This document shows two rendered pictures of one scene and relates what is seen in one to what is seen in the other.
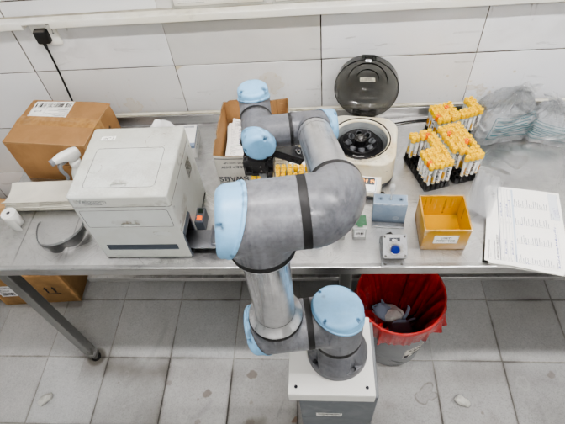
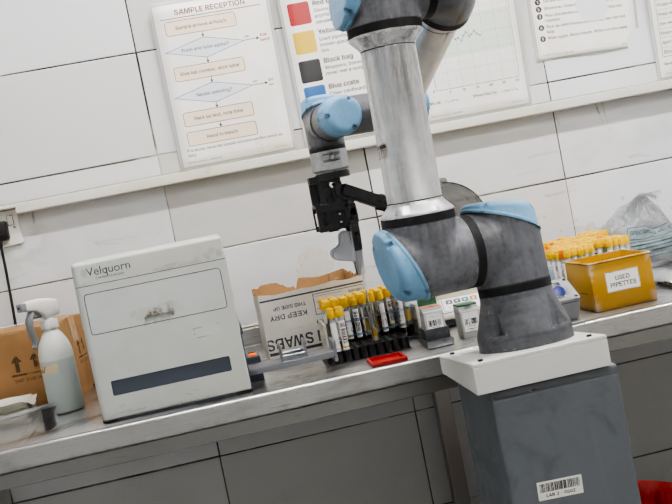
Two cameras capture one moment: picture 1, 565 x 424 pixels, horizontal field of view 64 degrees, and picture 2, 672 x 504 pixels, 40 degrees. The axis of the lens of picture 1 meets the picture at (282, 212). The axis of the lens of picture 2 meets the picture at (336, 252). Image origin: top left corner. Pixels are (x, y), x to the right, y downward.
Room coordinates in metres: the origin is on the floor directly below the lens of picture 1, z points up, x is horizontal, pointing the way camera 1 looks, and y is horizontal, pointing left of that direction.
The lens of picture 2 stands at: (-0.90, 0.54, 1.19)
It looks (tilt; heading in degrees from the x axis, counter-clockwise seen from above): 3 degrees down; 345
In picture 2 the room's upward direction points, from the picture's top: 11 degrees counter-clockwise
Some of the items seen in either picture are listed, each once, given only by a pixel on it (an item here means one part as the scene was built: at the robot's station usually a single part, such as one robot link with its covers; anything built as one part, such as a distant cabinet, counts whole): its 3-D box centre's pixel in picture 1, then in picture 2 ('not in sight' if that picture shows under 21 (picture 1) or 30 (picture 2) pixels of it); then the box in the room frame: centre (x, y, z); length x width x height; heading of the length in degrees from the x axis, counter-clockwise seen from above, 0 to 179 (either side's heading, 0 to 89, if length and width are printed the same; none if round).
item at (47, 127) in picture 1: (68, 140); (12, 367); (1.32, 0.75, 0.97); 0.31 x 0.23 x 0.18; 76
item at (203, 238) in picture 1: (213, 236); (282, 356); (0.83, 0.22, 0.92); 0.21 x 0.07 x 0.05; 82
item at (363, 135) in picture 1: (360, 144); not in sight; (1.11, -0.29, 0.97); 0.15 x 0.15 x 0.07
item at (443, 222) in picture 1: (441, 222); (609, 280); (0.78, -0.47, 0.93); 0.13 x 0.13 x 0.10; 81
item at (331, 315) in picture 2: not in sight; (361, 327); (0.89, 0.04, 0.93); 0.17 x 0.09 x 0.11; 82
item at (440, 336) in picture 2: not in sight; (435, 335); (0.82, -0.09, 0.89); 0.09 x 0.05 x 0.04; 170
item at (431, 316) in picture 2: not in sight; (432, 321); (0.82, -0.09, 0.92); 0.05 x 0.04 x 0.06; 170
